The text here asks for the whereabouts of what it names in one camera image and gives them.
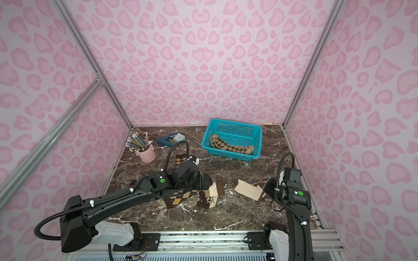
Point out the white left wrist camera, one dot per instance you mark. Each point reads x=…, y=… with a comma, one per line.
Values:
x=194, y=159

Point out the beige green argyle sock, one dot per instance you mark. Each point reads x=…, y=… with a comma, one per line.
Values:
x=217, y=143

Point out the bundle of coloured pencils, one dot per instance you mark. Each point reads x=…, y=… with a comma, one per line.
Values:
x=138, y=142

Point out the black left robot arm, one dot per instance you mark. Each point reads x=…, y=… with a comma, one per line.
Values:
x=78, y=224

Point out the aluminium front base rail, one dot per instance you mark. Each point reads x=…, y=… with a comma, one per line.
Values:
x=233, y=246

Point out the dark teal stapler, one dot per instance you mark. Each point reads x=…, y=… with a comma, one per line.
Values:
x=167, y=141

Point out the small mint alarm clock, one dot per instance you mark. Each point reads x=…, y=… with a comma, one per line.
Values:
x=179, y=137

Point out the pink metal pencil cup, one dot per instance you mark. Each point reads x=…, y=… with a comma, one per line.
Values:
x=148, y=155

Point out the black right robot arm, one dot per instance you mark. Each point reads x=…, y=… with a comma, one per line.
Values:
x=291, y=242

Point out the brown daisy pattern sock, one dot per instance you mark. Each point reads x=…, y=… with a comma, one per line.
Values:
x=132, y=183

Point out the teal plastic mesh basket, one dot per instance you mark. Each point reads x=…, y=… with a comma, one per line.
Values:
x=233, y=133

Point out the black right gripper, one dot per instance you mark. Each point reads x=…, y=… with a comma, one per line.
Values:
x=270, y=188

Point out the brown yellow argyle sock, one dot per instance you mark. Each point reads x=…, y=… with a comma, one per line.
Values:
x=178, y=198
x=180, y=158

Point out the brown cream striped sock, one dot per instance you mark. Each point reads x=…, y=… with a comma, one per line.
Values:
x=248, y=190
x=208, y=198

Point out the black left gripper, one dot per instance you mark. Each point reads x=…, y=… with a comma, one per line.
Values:
x=202, y=181

